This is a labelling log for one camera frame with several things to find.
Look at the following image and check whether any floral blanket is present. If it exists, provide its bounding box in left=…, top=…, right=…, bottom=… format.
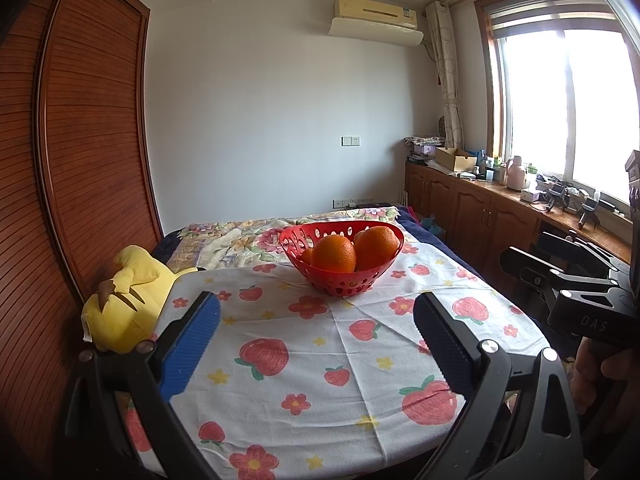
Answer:
left=165, top=207, right=401, bottom=273

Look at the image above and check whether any white strawberry printed cloth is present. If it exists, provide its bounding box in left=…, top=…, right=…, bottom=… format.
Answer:
left=125, top=232, right=551, bottom=480

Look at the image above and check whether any pink thermos jug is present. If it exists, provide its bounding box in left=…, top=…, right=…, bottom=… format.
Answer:
left=504, top=157, right=526, bottom=191

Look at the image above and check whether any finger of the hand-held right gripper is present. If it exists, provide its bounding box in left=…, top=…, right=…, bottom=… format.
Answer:
left=537, top=230, right=632, bottom=275
left=500, top=246, right=626, bottom=307

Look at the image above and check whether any large orange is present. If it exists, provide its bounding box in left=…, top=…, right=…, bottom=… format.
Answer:
left=354, top=226, right=400, bottom=272
left=312, top=234, right=357, bottom=274

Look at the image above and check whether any patterned curtain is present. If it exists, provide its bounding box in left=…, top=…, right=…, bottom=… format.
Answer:
left=424, top=0, right=465, bottom=150

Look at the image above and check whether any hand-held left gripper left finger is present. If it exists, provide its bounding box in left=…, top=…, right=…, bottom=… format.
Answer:
left=64, top=290, right=222, bottom=480

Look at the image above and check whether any red perforated plastic basket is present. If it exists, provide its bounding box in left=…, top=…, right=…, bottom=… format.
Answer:
left=278, top=220, right=405, bottom=297

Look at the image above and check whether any open cardboard box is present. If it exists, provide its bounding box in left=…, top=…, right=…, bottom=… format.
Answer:
left=435, top=147, right=478, bottom=173

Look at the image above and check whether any wall air conditioner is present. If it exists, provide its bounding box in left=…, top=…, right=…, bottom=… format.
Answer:
left=327, top=0, right=425, bottom=48

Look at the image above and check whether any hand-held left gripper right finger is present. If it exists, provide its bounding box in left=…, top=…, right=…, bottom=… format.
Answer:
left=413, top=291, right=585, bottom=480

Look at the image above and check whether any wooden framed window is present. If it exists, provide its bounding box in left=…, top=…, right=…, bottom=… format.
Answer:
left=475, top=0, right=640, bottom=216

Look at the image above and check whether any dark blue bedsheet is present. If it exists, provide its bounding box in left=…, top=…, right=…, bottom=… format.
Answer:
left=397, top=205, right=481, bottom=281

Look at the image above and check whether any wooden cabinet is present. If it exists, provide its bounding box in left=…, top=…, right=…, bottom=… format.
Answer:
left=404, top=160, right=633, bottom=281

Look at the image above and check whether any person's right hand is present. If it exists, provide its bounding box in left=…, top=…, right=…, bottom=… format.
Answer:
left=572, top=335, right=640, bottom=416

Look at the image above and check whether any yellow plush toy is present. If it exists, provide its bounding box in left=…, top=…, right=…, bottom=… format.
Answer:
left=81, top=245, right=207, bottom=352

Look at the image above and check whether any wooden slatted wardrobe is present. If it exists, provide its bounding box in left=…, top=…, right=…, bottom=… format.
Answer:
left=0, top=0, right=163, bottom=476

